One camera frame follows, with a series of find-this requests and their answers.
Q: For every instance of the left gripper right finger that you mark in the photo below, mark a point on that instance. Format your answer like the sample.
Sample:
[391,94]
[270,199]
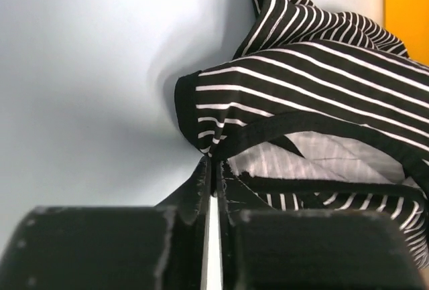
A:
[264,248]

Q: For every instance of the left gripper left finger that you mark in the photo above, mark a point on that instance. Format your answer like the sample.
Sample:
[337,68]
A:
[130,247]

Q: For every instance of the striped tank top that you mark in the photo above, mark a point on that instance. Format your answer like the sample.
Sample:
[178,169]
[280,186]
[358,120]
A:
[317,110]

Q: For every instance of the yellow plastic tray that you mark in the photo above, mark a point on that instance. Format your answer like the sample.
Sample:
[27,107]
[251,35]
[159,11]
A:
[408,20]

